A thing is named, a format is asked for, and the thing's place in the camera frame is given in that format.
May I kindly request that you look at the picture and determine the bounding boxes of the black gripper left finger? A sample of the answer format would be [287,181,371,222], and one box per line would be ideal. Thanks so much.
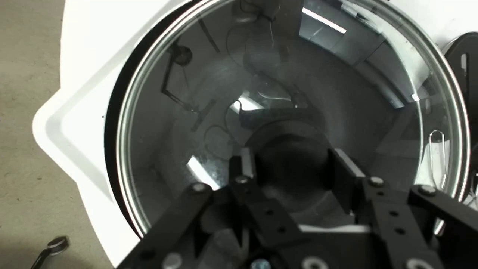
[229,148,257,186]

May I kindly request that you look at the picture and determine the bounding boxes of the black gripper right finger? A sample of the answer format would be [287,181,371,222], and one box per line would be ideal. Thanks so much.
[329,148,368,213]

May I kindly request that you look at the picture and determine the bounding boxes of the glass lid with black knob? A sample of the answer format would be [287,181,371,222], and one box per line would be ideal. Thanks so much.
[115,0,472,240]

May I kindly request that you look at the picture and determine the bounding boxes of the black cooking pot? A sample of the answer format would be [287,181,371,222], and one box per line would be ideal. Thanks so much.
[103,0,478,237]

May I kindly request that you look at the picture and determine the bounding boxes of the folded white dish towel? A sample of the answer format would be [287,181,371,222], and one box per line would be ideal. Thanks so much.
[420,127,478,211]

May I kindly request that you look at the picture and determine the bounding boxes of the white plastic tray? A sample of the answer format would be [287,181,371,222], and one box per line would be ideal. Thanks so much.
[33,0,478,269]

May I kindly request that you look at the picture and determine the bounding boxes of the metal hook on floor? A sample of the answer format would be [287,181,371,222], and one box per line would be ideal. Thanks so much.
[30,237,69,269]

